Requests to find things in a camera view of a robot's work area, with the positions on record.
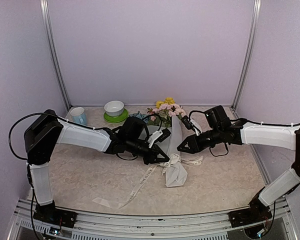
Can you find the aluminium frame post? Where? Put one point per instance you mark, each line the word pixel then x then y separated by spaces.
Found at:
pixel 248 53
pixel 44 5

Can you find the pink fake flower bunch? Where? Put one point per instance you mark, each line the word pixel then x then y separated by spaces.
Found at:
pixel 164 114

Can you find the right aluminium frame post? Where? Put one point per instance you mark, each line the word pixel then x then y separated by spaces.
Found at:
pixel 248 53

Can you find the green plate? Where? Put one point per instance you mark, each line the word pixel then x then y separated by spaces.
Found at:
pixel 116 119

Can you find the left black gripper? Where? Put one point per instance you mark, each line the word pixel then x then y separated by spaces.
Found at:
pixel 150 158

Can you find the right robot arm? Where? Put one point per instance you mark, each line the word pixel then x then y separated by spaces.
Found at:
pixel 242 131

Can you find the left aluminium frame post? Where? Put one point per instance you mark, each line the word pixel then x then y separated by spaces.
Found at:
pixel 44 5

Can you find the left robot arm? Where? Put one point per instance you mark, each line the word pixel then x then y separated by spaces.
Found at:
pixel 50 130

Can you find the white ceramic bowl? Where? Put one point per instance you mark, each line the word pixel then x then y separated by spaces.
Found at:
pixel 114 108

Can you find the light blue mug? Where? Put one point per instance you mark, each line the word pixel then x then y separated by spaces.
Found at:
pixel 78 115

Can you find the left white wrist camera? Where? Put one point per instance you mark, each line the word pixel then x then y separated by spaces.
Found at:
pixel 158 136

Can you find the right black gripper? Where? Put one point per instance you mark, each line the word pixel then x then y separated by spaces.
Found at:
pixel 193 144

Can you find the yellow fake flower stem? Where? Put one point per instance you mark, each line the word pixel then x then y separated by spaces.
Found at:
pixel 168 100

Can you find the front aluminium rail base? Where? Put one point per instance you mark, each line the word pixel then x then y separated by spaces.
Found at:
pixel 101 226

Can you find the cream printed ribbon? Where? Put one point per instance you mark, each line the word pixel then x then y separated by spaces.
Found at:
pixel 118 205

